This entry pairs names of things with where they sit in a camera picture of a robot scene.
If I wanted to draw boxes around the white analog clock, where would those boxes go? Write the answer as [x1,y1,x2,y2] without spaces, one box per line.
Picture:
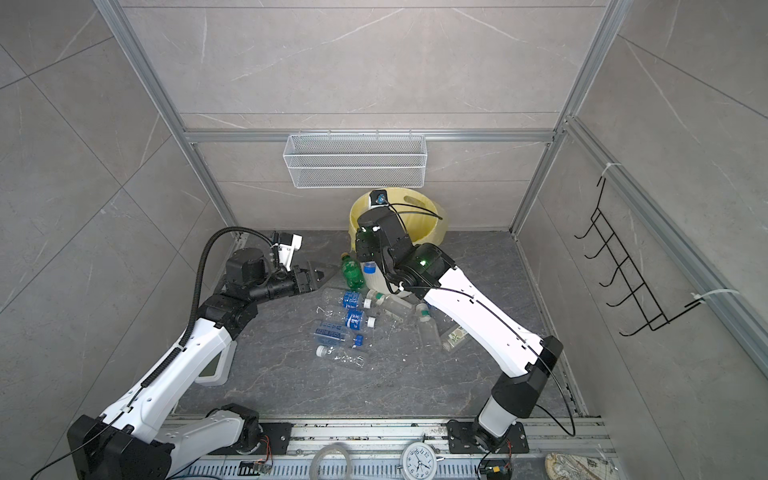
[401,442,438,480]

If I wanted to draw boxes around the clear bottle blue cap bottom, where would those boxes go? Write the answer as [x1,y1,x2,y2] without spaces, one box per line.
[312,321,365,349]

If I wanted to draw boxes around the crushed clear bottle white cap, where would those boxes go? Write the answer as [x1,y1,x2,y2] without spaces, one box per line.
[315,345,368,370]

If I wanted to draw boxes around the white digital display device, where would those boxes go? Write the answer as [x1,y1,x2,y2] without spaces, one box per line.
[195,341,237,387]

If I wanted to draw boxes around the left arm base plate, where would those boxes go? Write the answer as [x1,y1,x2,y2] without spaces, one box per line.
[233,422,293,456]

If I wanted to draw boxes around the clear bottle green label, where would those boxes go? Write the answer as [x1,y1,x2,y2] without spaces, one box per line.
[441,326,468,352]

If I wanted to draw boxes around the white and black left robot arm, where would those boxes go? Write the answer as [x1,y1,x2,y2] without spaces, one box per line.
[66,226,327,479]

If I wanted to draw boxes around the clear tube loop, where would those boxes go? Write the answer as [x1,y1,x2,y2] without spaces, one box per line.
[308,444,353,480]

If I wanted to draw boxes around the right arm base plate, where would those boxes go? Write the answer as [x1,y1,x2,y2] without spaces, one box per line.
[445,419,530,455]

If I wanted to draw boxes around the black wire hook rack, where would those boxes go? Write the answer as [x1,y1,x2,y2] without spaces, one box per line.
[573,177,705,338]

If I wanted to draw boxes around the blue label bottle white cap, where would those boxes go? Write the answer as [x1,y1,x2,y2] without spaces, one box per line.
[323,288,376,310]

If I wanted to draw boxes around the white bin with yellow bag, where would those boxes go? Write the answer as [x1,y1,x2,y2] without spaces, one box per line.
[349,187,455,298]

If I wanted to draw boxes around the clear tall bottle white cap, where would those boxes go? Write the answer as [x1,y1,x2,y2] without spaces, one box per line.
[416,302,441,350]

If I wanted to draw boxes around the clear square bottle green ring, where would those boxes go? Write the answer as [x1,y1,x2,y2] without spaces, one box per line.
[365,290,415,322]

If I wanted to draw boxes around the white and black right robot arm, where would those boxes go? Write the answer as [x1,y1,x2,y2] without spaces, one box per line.
[355,206,563,451]

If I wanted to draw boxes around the green bottle near bin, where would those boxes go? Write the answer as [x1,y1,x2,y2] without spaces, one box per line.
[341,253,366,291]

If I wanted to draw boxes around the white wire mesh basket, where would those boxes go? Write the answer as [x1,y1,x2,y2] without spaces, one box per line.
[283,133,428,189]

